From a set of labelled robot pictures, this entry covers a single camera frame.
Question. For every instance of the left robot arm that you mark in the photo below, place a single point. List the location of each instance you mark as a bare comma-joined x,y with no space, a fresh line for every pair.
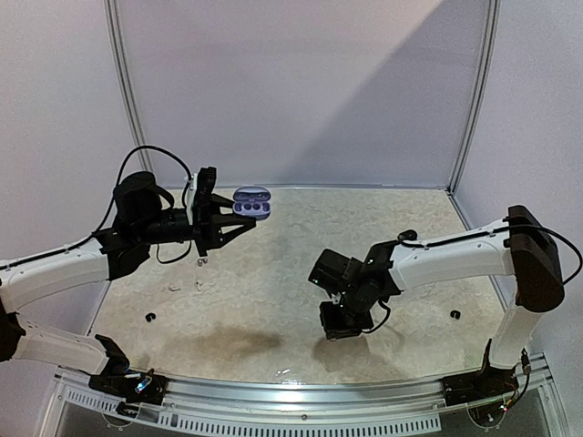
146,217

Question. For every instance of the black earbud case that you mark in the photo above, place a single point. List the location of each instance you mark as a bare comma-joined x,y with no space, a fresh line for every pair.
407,235

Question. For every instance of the purple earbud charging case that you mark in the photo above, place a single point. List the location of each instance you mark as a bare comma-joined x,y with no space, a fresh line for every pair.
252,201

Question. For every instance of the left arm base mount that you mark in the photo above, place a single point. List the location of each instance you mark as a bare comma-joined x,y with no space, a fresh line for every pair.
118,379

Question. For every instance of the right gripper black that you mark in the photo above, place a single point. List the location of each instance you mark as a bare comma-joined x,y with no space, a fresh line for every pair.
340,321

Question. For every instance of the aluminium front rail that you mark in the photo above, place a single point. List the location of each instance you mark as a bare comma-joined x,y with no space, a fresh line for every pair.
195,407

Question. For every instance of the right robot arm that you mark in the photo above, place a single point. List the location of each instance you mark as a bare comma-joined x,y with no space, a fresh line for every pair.
516,246

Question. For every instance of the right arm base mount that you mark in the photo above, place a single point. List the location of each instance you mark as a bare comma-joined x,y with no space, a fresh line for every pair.
485,383

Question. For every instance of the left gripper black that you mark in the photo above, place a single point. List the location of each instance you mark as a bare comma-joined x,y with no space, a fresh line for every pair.
208,213

